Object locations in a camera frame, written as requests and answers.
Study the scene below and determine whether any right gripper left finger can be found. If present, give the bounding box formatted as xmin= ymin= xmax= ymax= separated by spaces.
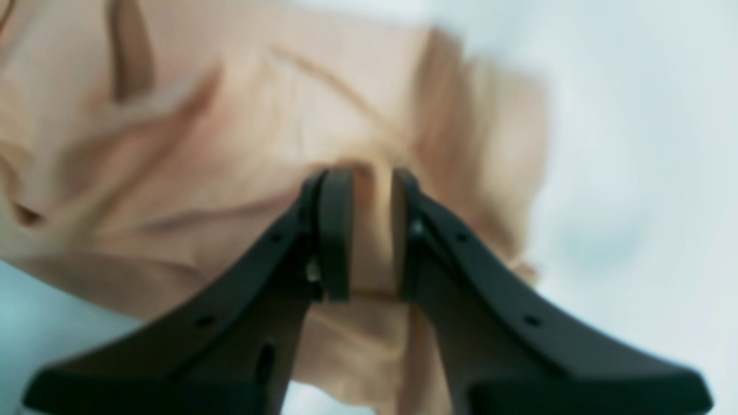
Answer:
xmin=23 ymin=168 xmax=353 ymax=414

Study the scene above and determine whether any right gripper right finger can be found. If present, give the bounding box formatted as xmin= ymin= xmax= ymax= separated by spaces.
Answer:
xmin=392 ymin=169 xmax=713 ymax=414

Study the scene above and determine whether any peach T-shirt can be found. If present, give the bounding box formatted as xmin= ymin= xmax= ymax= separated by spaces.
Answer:
xmin=2 ymin=1 xmax=547 ymax=414

